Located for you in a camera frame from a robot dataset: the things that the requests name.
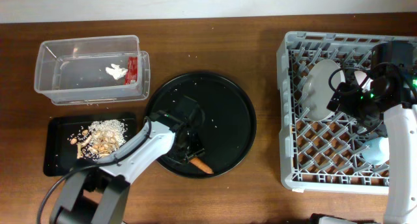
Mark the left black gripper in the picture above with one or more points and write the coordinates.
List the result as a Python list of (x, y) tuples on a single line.
[(199, 149)]

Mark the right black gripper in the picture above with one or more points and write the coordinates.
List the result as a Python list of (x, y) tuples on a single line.
[(352, 92)]

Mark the orange carrot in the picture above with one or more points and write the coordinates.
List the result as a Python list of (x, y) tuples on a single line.
[(201, 165)]

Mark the grey round plate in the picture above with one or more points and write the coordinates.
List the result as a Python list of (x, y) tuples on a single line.
[(317, 91)]

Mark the light blue cup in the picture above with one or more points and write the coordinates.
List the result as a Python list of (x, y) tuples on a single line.
[(377, 151)]

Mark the red snack wrapper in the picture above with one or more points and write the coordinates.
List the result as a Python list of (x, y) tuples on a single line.
[(132, 73)]

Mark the white tissue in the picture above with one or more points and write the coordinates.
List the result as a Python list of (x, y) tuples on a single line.
[(116, 71)]

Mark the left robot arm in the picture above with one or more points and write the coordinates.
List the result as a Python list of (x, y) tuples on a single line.
[(97, 192)]

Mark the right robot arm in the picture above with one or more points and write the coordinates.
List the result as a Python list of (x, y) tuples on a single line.
[(383, 94)]

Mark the grey dishwasher rack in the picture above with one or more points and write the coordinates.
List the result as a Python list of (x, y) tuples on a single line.
[(325, 155)]

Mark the round black serving tray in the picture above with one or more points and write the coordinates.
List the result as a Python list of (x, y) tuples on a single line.
[(218, 109)]

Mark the rice grains pile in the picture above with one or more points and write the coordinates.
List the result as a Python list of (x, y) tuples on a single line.
[(117, 127)]

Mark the peanut shells pile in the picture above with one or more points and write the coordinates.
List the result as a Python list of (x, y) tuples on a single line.
[(94, 144)]

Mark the clear plastic bin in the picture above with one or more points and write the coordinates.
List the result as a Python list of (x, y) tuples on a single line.
[(72, 71)]

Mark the black rectangular tray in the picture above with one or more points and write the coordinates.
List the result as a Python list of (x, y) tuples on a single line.
[(60, 155)]

